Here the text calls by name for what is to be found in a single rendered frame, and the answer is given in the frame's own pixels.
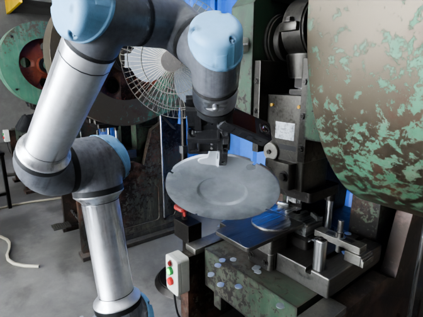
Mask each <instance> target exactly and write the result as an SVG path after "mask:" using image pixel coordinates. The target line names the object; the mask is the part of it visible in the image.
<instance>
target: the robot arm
mask: <svg viewBox="0 0 423 317"><path fill-rule="evenodd" d="M50 9H51V15H52V21H53V23H54V26H55V29H56V30H57V32H58V33H59V35H60V36H61V39H60V42H59V45H58V48H57V51H56V53H55V57H54V59H53V62H52V65H51V67H50V70H49V73H48V76H47V79H46V81H45V84H44V87H43V90H42V93H41V95H40V98H39V101H38V104H37V107H36V109H35V112H34V115H33V117H32V120H31V123H30V126H29V129H28V132H27V133H26V134H24V135H23V136H22V137H21V138H20V139H19V140H18V141H17V143H16V146H15V149H14V153H13V167H14V171H15V172H16V175H17V176H18V178H19V179H20V181H21V182H22V183H23V184H24V185H25V186H26V187H28V188H29V189H31V190H32V191H35V192H37V193H39V194H43V195H46V196H62V195H65V194H70V193H72V197H73V199H75V200H76V201H78V202H79V203H81V206H82V213H83V217H84V224H85V227H86V234H87V240H88V245H89V251H90V255H91V262H92V265H93V272H94V278H95V283H96V289H97V293H98V296H97V298H96V299H95V300H94V302H93V309H94V316H93V317H154V310H153V307H152V305H151V304H150V303H149V299H148V297H147V296H146V295H145V294H144V293H142V292H140V290H139V289H138V288H137V287H135V286H133V281H132V274H131V269H130V262H129V258H128V250H127V243H126V239H125V232H124V227H123V220H122V215H121V208H120V201H119V195H120V194H121V192H122V191H123V190H124V187H123V179H125V178H126V177H127V176H128V175H129V171H130V168H131V165H130V157H129V155H128V152H127V150H126V148H125V147H124V145H123V144H122V143H120V141H119V140H118V139H117V138H115V137H114V136H111V135H91V136H87V137H83V138H76V136H77V134H78V133H79V130H80V129H81V126H82V124H83V123H84V121H85V119H86V117H87V115H88V113H89V111H90V109H91V107H92V105H93V103H94V101H95V99H96V97H97V95H98V93H99V92H100V90H101V88H102V86H103V84H104V82H105V80H106V78H107V76H108V74H109V72H110V70H111V68H112V66H113V64H114V63H115V60H116V58H117V56H118V54H119V52H120V50H121V49H122V47H123V46H131V47H150V48H163V49H165V50H167V51H168V52H170V53H171V54H172V55H173V56H175V57H176V58H177V59H178V60H179V61H180V62H182V63H183V64H184V65H185V66H187V68H189V69H190V71H191V81H192V90H193V95H187V96H186V109H185V113H186V116H187V123H188V124H187V143H188V154H208V155H207V156H205V157H201V158H199V159H198V162H199V163H201V164H208V165H216V166H217V167H218V168H222V167H224V166H225V165H226V164H227V156H228V150H230V134H233V135H235V136H238V137H240V138H243V139H245V140H248V141H250V142H252V143H255V144H257V145H260V146H262V147H263V146H265V145H266V144H267V143H269V142H270V141H271V140H272V137H271V127H270V124H269V123H268V122H266V121H263V120H261V119H259V118H257V117H255V116H253V115H250V114H248V113H246V112H243V111H241V110H239V109H237V108H235V105H236V103H237V93H238V86H239V75H240V65H241V60H242V57H243V53H244V48H243V29H242V25H241V23H240V22H239V20H238V19H237V18H236V17H235V16H233V15H231V14H230V13H225V14H224V13H222V12H221V11H215V10H214V11H206V12H203V13H199V12H198V11H197V10H195V9H194V8H192V7H191V6H190V5H189V4H188V3H186V2H185V1H184V0H52V6H51V8H50ZM189 128H190V129H189ZM208 151H209V152H208ZM217 154H218V156H217Z"/></svg>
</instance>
